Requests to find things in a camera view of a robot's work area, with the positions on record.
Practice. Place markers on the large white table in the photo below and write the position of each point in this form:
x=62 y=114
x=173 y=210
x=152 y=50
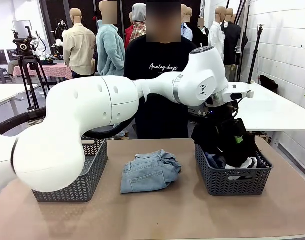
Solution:
x=267 y=110

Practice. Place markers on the black camera tripod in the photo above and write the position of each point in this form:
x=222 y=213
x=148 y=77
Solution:
x=27 y=62

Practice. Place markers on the background figure in black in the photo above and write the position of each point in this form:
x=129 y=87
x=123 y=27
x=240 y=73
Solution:
x=201 y=35

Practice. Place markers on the mannequin in blue shirt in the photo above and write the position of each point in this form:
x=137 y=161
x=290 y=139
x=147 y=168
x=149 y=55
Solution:
x=186 y=30

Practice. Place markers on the mannequin in beige shirt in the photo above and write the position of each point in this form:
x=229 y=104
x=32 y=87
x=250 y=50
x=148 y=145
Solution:
x=80 y=50

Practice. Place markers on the mannequin in plaid hooded shirt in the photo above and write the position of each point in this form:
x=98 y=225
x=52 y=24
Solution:
x=138 y=25

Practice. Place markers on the white board panel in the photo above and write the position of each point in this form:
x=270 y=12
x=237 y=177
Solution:
x=21 y=28

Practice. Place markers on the grey plastic lattice basket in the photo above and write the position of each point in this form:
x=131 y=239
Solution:
x=92 y=175
x=235 y=185

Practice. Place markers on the mannequin in white shirt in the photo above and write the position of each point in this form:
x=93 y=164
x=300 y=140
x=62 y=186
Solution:
x=216 y=37

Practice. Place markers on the background white robot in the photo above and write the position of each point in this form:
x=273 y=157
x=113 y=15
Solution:
x=59 y=35

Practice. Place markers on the mannequin in red top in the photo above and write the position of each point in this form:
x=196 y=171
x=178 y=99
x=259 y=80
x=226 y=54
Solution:
x=128 y=35

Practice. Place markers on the person in black t-shirt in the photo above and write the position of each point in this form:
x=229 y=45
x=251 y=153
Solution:
x=162 y=120

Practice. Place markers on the black light stand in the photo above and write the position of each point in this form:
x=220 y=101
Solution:
x=255 y=55

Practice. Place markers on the black bag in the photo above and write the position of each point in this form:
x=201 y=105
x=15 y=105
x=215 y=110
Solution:
x=268 y=83

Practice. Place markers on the light blue jeans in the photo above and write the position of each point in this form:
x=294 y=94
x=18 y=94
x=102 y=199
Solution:
x=147 y=172

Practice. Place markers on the dark blue jeans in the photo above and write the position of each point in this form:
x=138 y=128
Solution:
x=217 y=162

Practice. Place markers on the table with red cloth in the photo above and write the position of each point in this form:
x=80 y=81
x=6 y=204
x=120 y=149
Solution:
x=55 y=70

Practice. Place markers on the small white table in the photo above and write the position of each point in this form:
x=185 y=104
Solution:
x=7 y=93

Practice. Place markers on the mannequin in black shirt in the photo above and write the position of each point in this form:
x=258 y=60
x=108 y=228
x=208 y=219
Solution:
x=232 y=45

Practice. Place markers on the figure in blue fleece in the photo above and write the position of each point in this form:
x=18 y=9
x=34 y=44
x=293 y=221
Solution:
x=112 y=55

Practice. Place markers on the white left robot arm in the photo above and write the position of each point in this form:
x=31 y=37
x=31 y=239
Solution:
x=92 y=105

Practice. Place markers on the black garment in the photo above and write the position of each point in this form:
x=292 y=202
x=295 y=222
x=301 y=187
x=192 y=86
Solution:
x=210 y=140

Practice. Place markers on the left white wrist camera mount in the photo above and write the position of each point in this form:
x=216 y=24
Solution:
x=250 y=94

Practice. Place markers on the white top with black trim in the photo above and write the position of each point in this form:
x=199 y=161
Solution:
x=247 y=163

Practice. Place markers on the grey step stool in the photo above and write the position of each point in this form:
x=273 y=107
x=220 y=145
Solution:
x=2 y=75

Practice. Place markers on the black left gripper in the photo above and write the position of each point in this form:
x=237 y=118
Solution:
x=225 y=115

